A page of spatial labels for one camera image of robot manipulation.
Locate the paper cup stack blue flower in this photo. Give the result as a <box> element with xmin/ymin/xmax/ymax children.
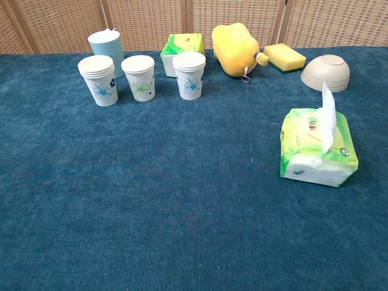
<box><xmin>77</xmin><ymin>55</ymin><xmax>119</xmax><ymax>107</ymax></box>
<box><xmin>172</xmin><ymin>51</ymin><xmax>207</xmax><ymax>101</ymax></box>

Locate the woven rattan screen panel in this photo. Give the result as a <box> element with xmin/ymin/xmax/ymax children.
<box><xmin>101</xmin><ymin>0</ymin><xmax>190</xmax><ymax>52</ymax></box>
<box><xmin>184</xmin><ymin>0</ymin><xmax>287</xmax><ymax>47</ymax></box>
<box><xmin>277</xmin><ymin>0</ymin><xmax>388</xmax><ymax>49</ymax></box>
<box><xmin>5</xmin><ymin>0</ymin><xmax>107</xmax><ymax>55</ymax></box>
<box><xmin>0</xmin><ymin>0</ymin><xmax>30</xmax><ymax>55</ymax></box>

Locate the yellow sponge green scouring pad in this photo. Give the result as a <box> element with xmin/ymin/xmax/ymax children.
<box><xmin>263</xmin><ymin>43</ymin><xmax>307</xmax><ymax>75</ymax></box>

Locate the paper cup green flower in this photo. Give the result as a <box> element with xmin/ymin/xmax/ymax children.
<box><xmin>121</xmin><ymin>55</ymin><xmax>156</xmax><ymax>102</ymax></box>

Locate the yellow plush toy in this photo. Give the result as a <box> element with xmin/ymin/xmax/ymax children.
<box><xmin>211</xmin><ymin>22</ymin><xmax>270</xmax><ymax>76</ymax></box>

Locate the light blue cylinder container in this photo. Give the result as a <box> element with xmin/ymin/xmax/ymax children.
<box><xmin>87</xmin><ymin>28</ymin><xmax>125</xmax><ymax>79</ymax></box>

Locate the blue fabric tablecloth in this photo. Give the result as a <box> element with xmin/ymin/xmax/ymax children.
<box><xmin>0</xmin><ymin>45</ymin><xmax>388</xmax><ymax>291</ymax></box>

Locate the green tissue box back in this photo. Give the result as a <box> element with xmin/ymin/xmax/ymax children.
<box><xmin>159</xmin><ymin>32</ymin><xmax>207</xmax><ymax>78</ymax></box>

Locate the beige upturned bowl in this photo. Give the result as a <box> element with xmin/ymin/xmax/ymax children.
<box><xmin>300</xmin><ymin>54</ymin><xmax>351</xmax><ymax>93</ymax></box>

